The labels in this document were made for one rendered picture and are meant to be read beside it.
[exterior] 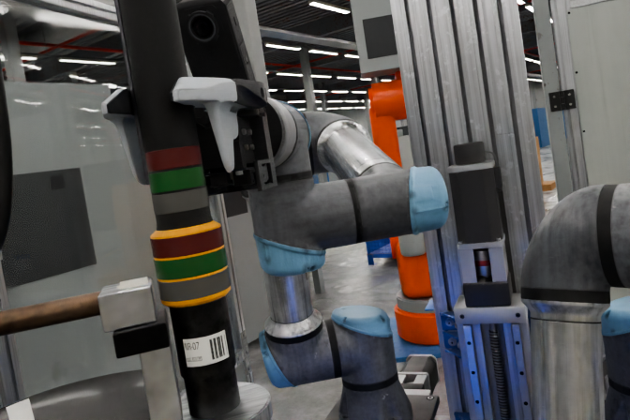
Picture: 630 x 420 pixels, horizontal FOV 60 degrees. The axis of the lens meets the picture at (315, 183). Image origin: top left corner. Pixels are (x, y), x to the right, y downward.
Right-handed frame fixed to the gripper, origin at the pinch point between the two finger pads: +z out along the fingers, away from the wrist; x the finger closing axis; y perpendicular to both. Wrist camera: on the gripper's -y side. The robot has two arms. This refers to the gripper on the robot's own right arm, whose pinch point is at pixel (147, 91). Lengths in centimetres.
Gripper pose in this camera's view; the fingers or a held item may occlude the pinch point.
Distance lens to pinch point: 33.6
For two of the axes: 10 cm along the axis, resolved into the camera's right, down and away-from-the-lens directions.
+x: -9.8, 1.4, 1.6
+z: -1.5, 0.7, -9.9
